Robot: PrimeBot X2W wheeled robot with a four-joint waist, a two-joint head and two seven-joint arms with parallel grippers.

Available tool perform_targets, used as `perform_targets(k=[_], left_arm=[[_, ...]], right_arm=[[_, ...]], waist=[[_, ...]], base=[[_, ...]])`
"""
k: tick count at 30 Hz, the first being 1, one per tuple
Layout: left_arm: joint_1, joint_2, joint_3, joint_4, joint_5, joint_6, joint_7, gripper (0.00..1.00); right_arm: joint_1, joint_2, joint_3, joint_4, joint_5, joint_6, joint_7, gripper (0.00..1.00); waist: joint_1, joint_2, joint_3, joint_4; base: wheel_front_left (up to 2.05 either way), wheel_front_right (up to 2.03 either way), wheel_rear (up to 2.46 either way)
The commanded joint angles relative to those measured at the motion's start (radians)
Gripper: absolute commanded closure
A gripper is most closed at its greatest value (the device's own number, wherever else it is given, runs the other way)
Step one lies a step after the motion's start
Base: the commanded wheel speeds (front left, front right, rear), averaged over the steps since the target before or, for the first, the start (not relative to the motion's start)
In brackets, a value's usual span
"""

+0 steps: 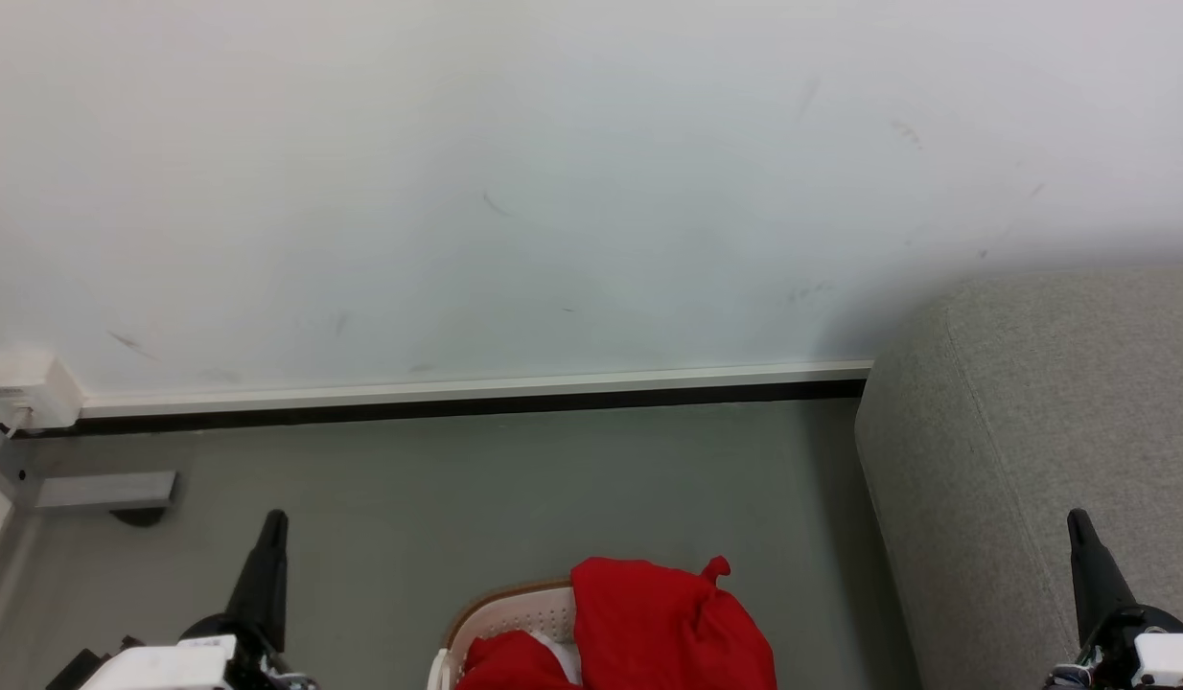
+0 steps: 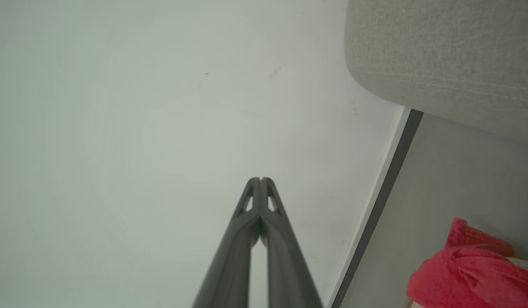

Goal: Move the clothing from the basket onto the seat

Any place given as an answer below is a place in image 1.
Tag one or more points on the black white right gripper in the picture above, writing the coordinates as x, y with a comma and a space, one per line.
1162, 661

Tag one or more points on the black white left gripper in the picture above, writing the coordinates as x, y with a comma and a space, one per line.
179, 663

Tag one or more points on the red garment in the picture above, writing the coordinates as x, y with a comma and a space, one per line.
663, 628

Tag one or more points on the grey fabric sofa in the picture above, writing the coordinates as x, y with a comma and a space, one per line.
1013, 412

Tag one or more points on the white cloth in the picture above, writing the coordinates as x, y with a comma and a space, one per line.
560, 656

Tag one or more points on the white laundry basket brown rim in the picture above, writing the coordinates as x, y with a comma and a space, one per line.
515, 609

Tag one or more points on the white black baseboard strip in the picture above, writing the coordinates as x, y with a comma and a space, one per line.
457, 395

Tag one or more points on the grey metal frame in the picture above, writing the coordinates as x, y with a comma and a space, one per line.
103, 490

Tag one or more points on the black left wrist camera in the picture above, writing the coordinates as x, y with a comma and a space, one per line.
74, 673

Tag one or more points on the white wall outlet box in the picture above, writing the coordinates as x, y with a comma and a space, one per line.
26, 383

